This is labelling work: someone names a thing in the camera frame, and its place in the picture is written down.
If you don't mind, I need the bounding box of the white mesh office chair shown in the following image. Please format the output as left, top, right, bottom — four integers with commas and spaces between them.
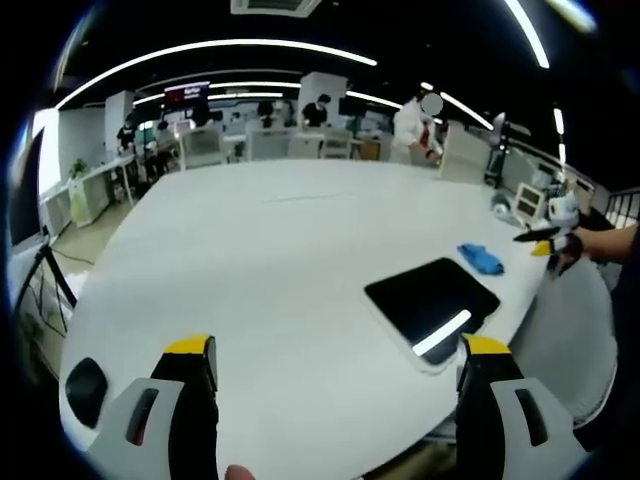
178, 125, 227, 170

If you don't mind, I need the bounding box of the blue cleaning cloth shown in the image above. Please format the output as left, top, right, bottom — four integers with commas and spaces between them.
456, 242, 507, 276

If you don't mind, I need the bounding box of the long curved ceiling light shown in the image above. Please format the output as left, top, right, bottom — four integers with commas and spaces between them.
54, 38, 379, 112

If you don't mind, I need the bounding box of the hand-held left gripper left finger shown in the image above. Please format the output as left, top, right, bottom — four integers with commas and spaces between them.
87, 333, 220, 480

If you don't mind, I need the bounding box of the black tripod stand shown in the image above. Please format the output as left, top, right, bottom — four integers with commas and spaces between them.
13, 234, 79, 346

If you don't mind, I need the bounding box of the white small device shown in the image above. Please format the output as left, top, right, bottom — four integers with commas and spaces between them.
514, 181, 545, 220

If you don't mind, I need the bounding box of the ceiling air vent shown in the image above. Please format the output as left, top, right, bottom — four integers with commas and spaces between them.
229, 0, 322, 19

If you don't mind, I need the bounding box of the black oval pad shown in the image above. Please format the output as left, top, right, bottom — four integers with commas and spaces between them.
64, 356, 109, 429

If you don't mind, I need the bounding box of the white box panel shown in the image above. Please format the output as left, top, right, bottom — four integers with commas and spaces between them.
438, 121, 490, 185

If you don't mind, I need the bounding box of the grey chair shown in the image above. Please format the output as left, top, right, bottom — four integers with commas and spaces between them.
513, 258, 620, 427

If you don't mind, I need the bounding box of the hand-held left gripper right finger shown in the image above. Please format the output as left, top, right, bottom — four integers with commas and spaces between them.
454, 333, 590, 480

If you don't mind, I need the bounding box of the white side desk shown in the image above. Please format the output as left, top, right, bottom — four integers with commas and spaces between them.
67, 152, 141, 229

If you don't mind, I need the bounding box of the short ceiling light strip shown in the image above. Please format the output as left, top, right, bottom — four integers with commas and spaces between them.
503, 0, 552, 70

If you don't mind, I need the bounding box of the large black monitor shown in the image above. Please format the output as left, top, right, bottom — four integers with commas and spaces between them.
8, 126, 47, 247

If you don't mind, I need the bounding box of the red wall screen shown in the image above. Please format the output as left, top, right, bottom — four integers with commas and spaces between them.
163, 83, 210, 107

